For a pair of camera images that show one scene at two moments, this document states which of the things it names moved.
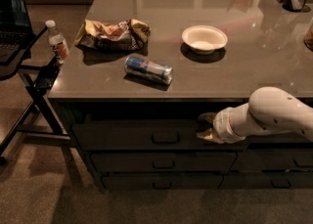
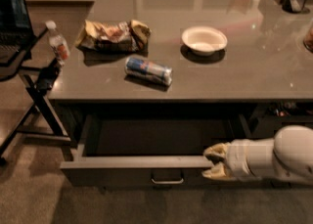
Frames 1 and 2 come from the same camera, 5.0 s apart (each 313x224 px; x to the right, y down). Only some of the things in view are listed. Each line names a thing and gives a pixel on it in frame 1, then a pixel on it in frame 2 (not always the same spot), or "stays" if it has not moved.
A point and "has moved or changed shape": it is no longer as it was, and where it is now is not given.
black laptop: x=16 y=31 stays
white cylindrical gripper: x=222 y=124 -> x=237 y=159
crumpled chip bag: x=124 y=35 stays
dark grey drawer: x=147 y=137 has moved or changed shape
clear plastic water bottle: x=57 y=42 stays
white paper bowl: x=203 y=39 stays
